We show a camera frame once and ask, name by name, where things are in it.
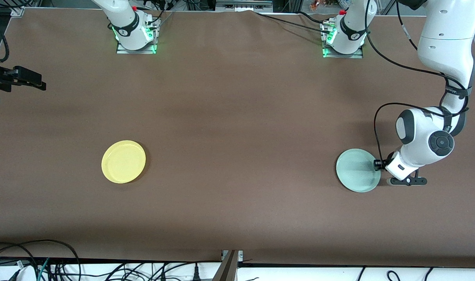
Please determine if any pale green round plate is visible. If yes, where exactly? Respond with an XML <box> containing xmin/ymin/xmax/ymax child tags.
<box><xmin>336</xmin><ymin>149</ymin><xmax>381</xmax><ymax>193</ymax></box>

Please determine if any yellow round plate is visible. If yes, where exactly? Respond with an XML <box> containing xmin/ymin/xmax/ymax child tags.
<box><xmin>101</xmin><ymin>140</ymin><xmax>147</xmax><ymax>184</ymax></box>

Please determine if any brown table cover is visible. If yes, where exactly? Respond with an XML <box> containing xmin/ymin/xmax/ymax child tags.
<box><xmin>0</xmin><ymin>8</ymin><xmax>475</xmax><ymax>268</ymax></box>

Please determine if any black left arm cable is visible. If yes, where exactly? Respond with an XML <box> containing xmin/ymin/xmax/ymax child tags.
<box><xmin>363</xmin><ymin>0</ymin><xmax>470</xmax><ymax>166</ymax></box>

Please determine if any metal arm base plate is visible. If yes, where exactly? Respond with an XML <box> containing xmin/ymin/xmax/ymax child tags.
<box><xmin>116</xmin><ymin>18</ymin><xmax>160</xmax><ymax>55</ymax></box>
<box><xmin>321</xmin><ymin>20</ymin><xmax>365</xmax><ymax>59</ymax></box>

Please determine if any short black base cable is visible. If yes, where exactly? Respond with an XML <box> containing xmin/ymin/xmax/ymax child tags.
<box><xmin>299</xmin><ymin>11</ymin><xmax>332</xmax><ymax>25</ymax></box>

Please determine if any black looping cable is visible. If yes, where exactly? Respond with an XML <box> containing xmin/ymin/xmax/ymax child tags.
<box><xmin>0</xmin><ymin>239</ymin><xmax>81</xmax><ymax>281</ymax></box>

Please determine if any long black base cable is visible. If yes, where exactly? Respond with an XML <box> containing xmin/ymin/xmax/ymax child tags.
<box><xmin>254</xmin><ymin>11</ymin><xmax>333</xmax><ymax>35</ymax></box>

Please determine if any aluminium profile bracket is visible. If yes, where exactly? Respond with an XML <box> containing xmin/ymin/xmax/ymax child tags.
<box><xmin>211</xmin><ymin>250</ymin><xmax>244</xmax><ymax>281</ymax></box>

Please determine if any green cable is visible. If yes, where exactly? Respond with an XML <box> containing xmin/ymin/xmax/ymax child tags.
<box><xmin>37</xmin><ymin>258</ymin><xmax>51</xmax><ymax>281</ymax></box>

